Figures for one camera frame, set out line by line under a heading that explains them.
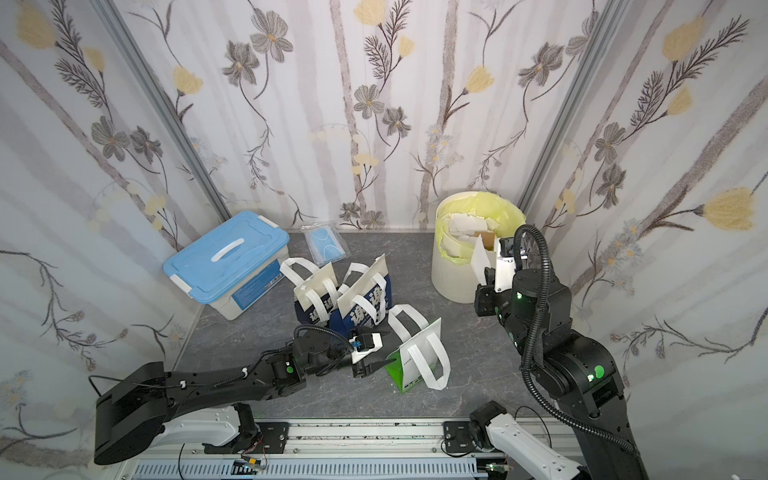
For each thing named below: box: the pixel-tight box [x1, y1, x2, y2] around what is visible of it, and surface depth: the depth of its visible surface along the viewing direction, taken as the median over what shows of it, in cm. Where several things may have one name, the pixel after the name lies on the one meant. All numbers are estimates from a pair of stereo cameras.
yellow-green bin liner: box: [435, 193, 527, 265], surface depth 95 cm
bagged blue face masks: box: [301, 222, 351, 267], surface depth 120 cm
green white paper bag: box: [384, 304, 451, 393], surface depth 70 cm
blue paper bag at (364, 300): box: [328, 253, 393, 338], surface depth 80 cm
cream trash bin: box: [431, 191, 526, 304], surface depth 95 cm
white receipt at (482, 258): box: [470, 234, 496, 285], surface depth 63 cm
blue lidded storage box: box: [163, 210, 290, 321], surface depth 92 cm
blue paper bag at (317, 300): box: [280, 258, 340, 327], surface depth 79 cm
